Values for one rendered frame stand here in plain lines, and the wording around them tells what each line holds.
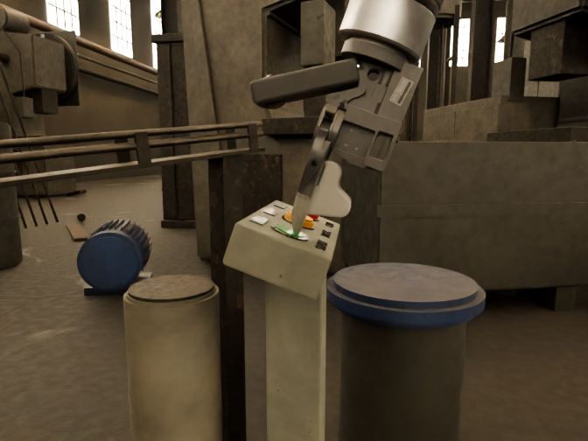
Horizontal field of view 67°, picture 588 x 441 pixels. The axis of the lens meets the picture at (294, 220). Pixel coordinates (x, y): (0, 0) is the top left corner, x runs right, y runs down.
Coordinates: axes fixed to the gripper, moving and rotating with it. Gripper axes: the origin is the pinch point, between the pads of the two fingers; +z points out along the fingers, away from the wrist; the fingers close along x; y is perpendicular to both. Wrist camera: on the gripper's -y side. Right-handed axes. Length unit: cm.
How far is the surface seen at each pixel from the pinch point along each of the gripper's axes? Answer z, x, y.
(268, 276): 5.8, -4.6, -0.1
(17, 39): 6, 600, -544
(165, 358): 20.7, -2.5, -8.5
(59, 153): 5.1, 10.0, -36.1
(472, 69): -208, 777, 133
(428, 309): 11.8, 28.9, 25.6
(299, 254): 2.3, -4.6, 2.2
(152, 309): 15.4, -2.6, -11.8
